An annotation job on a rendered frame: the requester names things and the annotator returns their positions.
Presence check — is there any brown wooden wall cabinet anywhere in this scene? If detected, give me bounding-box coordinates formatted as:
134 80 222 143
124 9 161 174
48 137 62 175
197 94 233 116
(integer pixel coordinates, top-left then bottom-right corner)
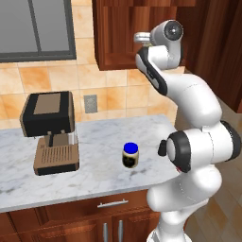
92 0 197 72

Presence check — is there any grey wall outlet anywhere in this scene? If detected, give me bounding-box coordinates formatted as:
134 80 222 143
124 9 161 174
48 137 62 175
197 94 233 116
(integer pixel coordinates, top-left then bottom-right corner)
83 94 98 114

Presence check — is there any brown wooden base cabinet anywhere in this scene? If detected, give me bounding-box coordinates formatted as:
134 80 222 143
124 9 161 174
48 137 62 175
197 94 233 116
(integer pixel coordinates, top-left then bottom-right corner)
0 211 40 242

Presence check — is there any brown wooden cabinet door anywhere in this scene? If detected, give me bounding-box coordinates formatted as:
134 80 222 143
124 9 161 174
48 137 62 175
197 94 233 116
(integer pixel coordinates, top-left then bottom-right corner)
111 211 163 242
29 218 112 242

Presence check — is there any tall brown wooden cabinet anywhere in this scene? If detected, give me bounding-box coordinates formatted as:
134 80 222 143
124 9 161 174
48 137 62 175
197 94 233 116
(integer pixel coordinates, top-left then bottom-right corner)
175 0 242 114

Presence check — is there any brown wooden drawer front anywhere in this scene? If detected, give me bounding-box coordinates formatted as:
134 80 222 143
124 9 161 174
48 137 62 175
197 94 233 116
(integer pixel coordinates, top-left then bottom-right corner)
35 188 153 227

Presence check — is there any blue lidded condiment jar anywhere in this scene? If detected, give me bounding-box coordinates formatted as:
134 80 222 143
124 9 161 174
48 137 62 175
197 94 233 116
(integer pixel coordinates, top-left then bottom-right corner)
121 142 140 169

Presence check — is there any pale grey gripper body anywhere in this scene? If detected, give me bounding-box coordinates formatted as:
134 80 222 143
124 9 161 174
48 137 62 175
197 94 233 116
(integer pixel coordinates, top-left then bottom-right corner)
133 31 152 44

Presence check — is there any silver cabinet door handle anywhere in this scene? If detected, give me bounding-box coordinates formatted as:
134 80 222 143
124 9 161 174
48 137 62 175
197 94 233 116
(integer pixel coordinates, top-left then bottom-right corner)
117 219 125 242
102 222 110 242

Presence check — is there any silver drawer handle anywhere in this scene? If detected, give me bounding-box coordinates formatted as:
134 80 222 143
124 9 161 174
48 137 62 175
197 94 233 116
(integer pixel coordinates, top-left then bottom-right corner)
96 199 130 209

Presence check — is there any black and brown coffee machine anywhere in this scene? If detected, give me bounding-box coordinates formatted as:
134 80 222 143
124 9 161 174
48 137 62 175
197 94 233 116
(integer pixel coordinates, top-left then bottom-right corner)
19 91 80 177

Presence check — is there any grey framed window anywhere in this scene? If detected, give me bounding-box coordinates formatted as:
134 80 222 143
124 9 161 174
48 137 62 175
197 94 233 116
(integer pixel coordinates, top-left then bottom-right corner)
0 0 78 63

